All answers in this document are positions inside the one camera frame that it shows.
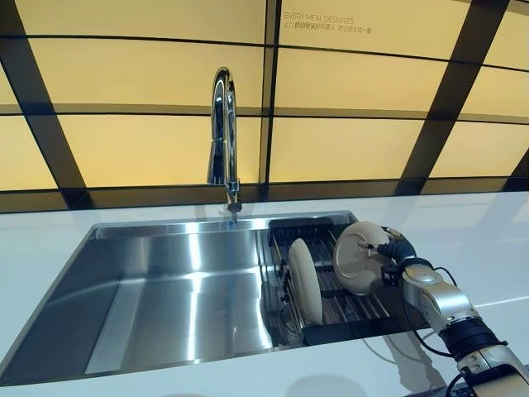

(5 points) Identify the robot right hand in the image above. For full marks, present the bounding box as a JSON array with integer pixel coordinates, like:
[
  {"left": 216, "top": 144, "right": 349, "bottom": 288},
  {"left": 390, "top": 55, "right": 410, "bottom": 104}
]
[{"left": 360, "top": 225, "right": 419, "bottom": 265}]

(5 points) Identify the cream ceramic plate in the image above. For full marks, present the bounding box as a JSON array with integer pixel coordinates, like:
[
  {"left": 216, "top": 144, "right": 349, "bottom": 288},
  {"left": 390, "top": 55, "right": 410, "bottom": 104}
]
[
  {"left": 332, "top": 220, "right": 392, "bottom": 297},
  {"left": 287, "top": 237, "right": 325, "bottom": 326}
]

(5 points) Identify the black dish drying rack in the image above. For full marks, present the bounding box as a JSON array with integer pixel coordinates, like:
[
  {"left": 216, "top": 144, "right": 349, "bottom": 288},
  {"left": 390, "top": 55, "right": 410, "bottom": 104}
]
[{"left": 259, "top": 215, "right": 419, "bottom": 347}]

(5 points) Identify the chrome gooseneck faucet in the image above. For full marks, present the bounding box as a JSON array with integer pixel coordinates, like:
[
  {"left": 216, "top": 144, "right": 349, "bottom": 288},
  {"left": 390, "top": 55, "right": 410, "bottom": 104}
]
[{"left": 205, "top": 65, "right": 243, "bottom": 214}]

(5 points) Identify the stainless steel sink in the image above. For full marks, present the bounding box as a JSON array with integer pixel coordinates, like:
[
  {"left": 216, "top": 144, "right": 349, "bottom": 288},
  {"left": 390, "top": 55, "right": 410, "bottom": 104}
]
[{"left": 0, "top": 209, "right": 419, "bottom": 388}]

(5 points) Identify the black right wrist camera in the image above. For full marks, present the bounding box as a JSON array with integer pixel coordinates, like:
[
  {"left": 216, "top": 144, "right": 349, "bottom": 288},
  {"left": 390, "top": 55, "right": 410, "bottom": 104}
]
[{"left": 380, "top": 265, "right": 404, "bottom": 288}]

